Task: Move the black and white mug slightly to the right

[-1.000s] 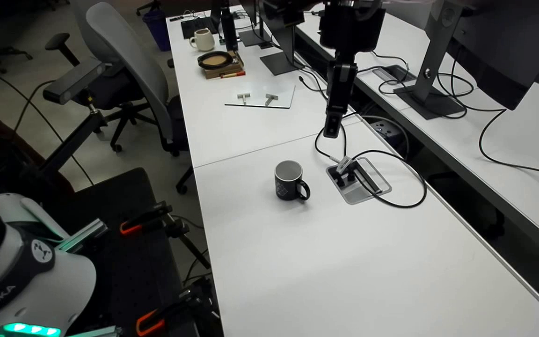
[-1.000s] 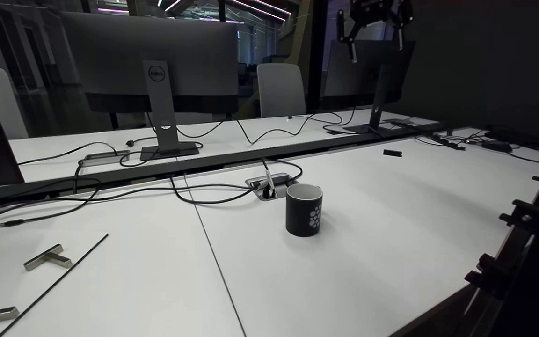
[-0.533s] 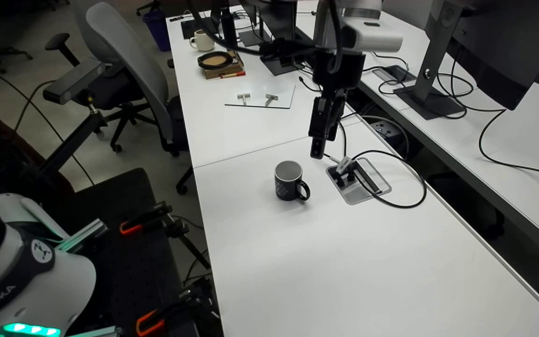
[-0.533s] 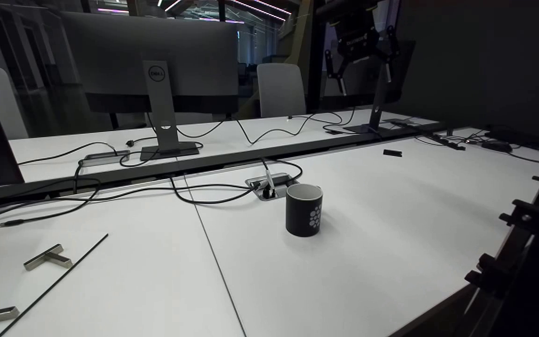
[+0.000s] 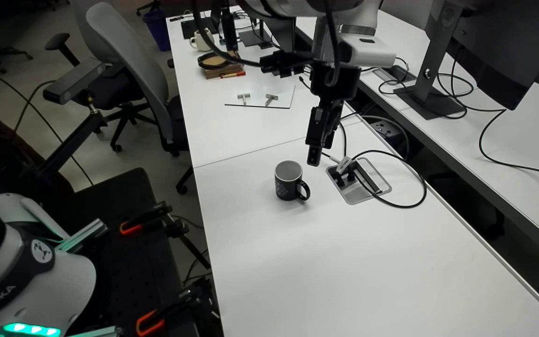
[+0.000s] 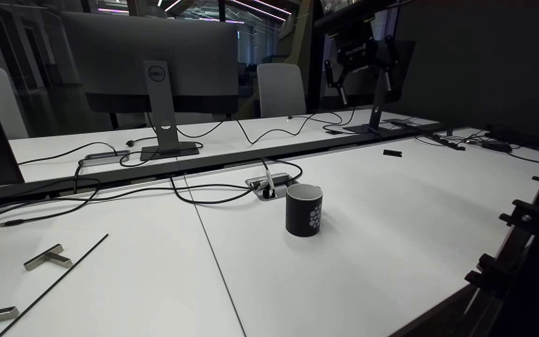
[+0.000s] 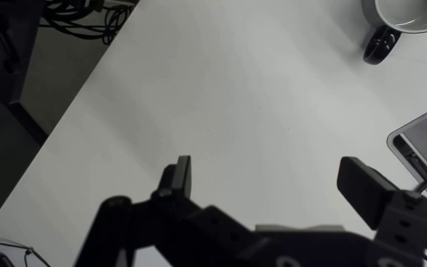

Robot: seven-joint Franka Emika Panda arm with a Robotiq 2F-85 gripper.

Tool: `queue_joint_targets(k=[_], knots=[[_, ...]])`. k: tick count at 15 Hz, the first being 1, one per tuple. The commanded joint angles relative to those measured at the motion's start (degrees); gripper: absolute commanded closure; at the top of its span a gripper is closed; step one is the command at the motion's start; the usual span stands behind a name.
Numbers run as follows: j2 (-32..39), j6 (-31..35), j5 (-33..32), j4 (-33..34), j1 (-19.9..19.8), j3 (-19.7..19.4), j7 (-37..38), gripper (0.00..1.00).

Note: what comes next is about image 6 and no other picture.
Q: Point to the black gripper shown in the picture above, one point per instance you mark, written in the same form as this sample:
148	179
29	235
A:
337	72

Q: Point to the black and white mug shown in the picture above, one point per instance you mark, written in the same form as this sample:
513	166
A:
304	216

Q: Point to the white chair with narrow back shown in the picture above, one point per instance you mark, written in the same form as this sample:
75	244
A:
281	91

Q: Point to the small black stick item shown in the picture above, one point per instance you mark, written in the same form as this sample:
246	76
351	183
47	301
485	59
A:
392	153

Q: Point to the silver table power outlet box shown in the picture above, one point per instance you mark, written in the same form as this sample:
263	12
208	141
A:
257	183

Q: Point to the black power adapter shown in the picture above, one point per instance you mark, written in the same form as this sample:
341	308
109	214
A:
497	147

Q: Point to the Dell monitor with silver stand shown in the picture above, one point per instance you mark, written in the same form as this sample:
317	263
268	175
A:
158	57

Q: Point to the grey usb hub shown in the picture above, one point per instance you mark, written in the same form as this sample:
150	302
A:
104	155

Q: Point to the black desk divider rail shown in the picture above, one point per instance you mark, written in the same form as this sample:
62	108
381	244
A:
220	162

